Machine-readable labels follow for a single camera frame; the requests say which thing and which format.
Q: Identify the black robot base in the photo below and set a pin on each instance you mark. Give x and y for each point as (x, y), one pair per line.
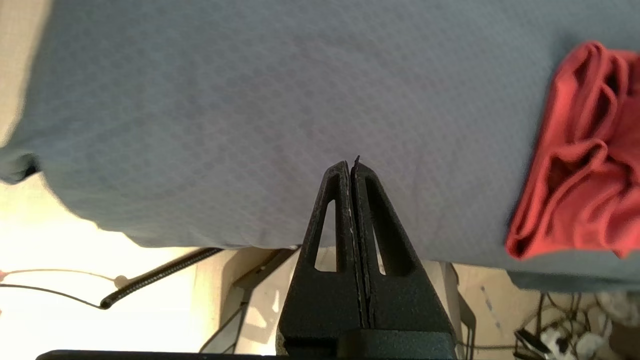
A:
(250, 285)

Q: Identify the red printed t-shirt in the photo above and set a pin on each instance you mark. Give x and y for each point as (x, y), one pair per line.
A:
(580, 160)

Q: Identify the bed with blue sheet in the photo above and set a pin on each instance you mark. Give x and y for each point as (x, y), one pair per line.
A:
(250, 125)

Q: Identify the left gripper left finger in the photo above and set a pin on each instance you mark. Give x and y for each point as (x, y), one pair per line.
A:
(325, 305)

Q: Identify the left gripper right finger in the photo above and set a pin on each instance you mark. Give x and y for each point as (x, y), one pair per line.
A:
(400, 300)

